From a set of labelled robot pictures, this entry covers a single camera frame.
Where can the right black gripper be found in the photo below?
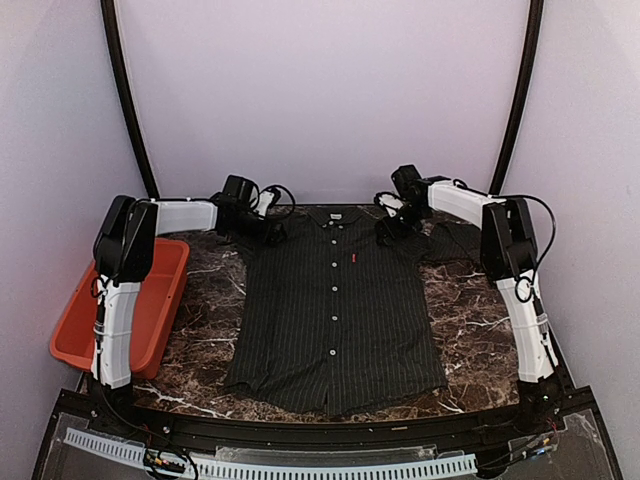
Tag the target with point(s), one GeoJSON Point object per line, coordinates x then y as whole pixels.
{"type": "Point", "coordinates": [390, 232]}

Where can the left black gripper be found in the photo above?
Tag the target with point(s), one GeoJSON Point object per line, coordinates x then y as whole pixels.
{"type": "Point", "coordinates": [269, 235]}

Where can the black pinstriped shirt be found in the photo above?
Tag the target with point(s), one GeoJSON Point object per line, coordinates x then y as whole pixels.
{"type": "Point", "coordinates": [335, 322]}

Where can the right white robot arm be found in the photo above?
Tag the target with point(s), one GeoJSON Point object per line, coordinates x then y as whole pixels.
{"type": "Point", "coordinates": [508, 255]}

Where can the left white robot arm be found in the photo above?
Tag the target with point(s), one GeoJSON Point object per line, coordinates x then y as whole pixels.
{"type": "Point", "coordinates": [123, 253]}

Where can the orange plastic bin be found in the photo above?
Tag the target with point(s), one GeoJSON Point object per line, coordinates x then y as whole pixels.
{"type": "Point", "coordinates": [154, 314]}

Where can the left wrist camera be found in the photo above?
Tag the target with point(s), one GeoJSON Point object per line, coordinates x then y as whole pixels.
{"type": "Point", "coordinates": [240, 190]}

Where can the black front rail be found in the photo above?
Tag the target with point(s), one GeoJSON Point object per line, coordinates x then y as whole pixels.
{"type": "Point", "coordinates": [478, 431]}

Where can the right black frame post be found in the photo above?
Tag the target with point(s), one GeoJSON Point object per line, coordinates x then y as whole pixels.
{"type": "Point", "coordinates": [521, 90]}

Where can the black frame post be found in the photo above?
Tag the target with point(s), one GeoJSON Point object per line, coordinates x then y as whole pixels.
{"type": "Point", "coordinates": [125, 96]}
{"type": "Point", "coordinates": [521, 90]}

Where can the white slotted cable duct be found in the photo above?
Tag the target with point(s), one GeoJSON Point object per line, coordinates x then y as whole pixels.
{"type": "Point", "coordinates": [256, 464]}

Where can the left black frame post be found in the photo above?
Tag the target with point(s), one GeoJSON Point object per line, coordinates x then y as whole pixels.
{"type": "Point", "coordinates": [125, 96]}

